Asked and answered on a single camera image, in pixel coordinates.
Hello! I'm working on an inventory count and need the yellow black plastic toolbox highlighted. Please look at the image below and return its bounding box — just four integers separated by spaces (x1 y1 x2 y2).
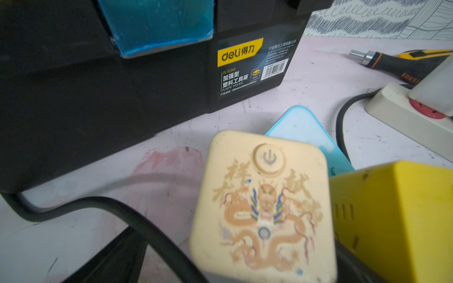
1 1 333 193

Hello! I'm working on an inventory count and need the black orange screwdriver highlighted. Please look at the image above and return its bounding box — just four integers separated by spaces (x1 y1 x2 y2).
348 50 449 85

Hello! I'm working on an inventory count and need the white plug adapter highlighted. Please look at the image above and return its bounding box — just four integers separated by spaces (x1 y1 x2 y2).
409 56 453 117

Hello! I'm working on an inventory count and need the cream dragon cube adapter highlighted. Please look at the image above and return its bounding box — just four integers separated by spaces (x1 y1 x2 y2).
189 130 338 283

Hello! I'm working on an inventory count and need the teal triangular power strip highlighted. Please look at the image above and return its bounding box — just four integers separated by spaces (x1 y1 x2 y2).
265 106 355 177

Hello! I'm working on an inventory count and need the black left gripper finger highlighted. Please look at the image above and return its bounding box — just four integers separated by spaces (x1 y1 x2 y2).
64 227 147 283

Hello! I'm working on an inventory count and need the yellow cube adapter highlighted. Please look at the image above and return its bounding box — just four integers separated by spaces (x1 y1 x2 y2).
329 161 453 283

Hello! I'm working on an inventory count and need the beige red power strip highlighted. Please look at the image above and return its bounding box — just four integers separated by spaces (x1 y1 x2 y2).
365 83 453 161

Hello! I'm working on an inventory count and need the yellow utility knife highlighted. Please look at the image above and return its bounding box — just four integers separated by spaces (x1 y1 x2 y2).
397 49 453 60

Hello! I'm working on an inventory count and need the black power cable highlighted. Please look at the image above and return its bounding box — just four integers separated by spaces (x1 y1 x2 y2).
0 88 383 283

